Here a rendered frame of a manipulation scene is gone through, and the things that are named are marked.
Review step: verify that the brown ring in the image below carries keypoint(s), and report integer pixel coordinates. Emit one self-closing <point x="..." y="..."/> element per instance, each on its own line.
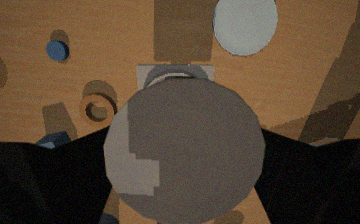
<point x="91" y="120"/>

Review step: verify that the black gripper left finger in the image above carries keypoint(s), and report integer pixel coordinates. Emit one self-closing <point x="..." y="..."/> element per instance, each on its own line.
<point x="68" y="183"/>

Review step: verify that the pale grey round dish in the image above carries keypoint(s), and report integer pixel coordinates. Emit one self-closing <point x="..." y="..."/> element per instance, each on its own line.
<point x="244" y="27"/>

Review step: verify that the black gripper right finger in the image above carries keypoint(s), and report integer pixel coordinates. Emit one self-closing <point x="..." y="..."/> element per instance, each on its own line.
<point x="299" y="182"/>

